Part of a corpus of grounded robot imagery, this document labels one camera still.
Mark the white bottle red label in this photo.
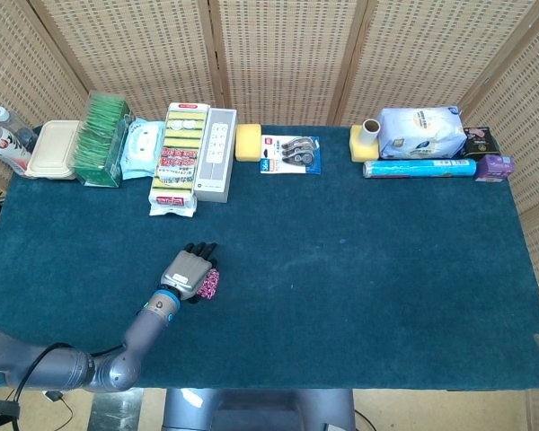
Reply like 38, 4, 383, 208
0, 119, 33, 177

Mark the yellow green sponge multipack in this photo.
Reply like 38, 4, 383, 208
147, 101, 212, 218

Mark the small purple box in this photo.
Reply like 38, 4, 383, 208
473, 154, 517, 183

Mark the wicker folding screen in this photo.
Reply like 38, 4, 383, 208
0, 0, 539, 431

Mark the white paper roll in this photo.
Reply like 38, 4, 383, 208
361, 118, 382, 147

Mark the clear water bottle white cap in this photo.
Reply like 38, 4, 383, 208
0, 106, 40, 152

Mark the yellow sponge green underside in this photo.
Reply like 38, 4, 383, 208
349, 124, 382, 163

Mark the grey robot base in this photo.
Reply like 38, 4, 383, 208
161, 388, 357, 431

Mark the small black box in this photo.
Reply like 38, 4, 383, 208
458, 126, 500, 161

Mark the dark blue table mat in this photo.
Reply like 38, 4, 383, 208
0, 124, 539, 391

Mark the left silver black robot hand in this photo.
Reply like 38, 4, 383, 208
159, 241, 220, 306

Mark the correction tape blister pack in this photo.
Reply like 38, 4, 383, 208
259, 134, 323, 176

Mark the white blue tissue pack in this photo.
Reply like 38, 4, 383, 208
376, 105, 468, 161

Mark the blue plastic wrap roll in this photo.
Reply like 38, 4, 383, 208
362, 157, 478, 180

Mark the beige lidded food container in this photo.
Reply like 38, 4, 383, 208
24, 119, 81, 181

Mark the plain yellow sponge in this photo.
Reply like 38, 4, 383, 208
234, 124, 264, 163

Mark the white power strip box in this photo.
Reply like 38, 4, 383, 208
192, 107, 238, 204

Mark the grey metal floor plate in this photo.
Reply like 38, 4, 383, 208
89, 388, 144, 431

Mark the black power adapter with cable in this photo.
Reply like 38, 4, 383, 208
42, 389, 73, 418

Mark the green tea bag box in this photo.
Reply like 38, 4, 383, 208
71, 91, 136, 189

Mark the light blue wet wipes pack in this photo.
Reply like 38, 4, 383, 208
119, 117, 167, 181

